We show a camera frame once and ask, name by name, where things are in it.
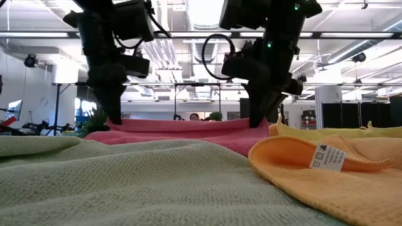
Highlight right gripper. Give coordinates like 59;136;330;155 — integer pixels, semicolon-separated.
221;39;304;128

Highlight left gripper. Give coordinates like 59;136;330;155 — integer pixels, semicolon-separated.
86;53;151;124

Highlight yellow microfiber towel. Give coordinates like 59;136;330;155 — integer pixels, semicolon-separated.
275;116;402;143

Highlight pink microfiber towel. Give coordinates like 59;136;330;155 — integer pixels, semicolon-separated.
84;116;271;158

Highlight light green microfiber towel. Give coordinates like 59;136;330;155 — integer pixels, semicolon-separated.
0;134;349;226

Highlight orange towel with white label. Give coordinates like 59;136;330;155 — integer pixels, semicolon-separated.
247;134;402;226

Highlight small potted plant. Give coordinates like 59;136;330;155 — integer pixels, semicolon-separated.
77;106;111;139

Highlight red and white shelf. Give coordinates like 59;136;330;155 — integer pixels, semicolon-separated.
300;109;317;133

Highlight black metal stand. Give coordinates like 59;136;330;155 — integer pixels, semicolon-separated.
51;82;90;136

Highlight black partition panels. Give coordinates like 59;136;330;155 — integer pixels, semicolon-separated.
322;102;402;130

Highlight black overhead light beam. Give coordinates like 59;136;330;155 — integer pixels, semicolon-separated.
0;30;402;40

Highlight lit computer monitor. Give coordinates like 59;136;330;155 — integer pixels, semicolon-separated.
4;99;24;123

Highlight black background rig frame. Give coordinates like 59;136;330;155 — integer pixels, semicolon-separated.
173;82;222;122

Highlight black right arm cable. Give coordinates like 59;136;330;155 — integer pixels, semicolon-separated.
202;33;237;82

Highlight black hanging camera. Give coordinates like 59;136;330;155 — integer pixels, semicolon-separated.
23;53;39;69
351;51;367;64

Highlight red strap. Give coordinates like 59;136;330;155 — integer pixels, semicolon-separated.
0;116;18;128

